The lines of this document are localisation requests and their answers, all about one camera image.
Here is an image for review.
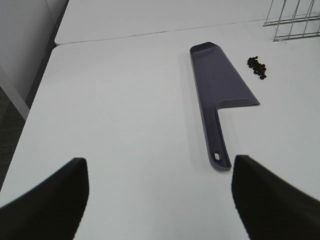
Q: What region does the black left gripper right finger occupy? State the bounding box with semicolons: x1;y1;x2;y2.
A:
231;155;320;240

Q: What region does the purple plastic dustpan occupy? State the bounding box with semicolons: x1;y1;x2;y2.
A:
189;42;260;171

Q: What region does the pile of coffee beans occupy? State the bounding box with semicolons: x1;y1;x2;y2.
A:
247;56;267;80

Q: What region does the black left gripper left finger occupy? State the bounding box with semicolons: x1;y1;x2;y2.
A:
0;157;90;240

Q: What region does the metal wire dish rack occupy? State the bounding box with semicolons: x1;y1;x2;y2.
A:
263;0;320;43

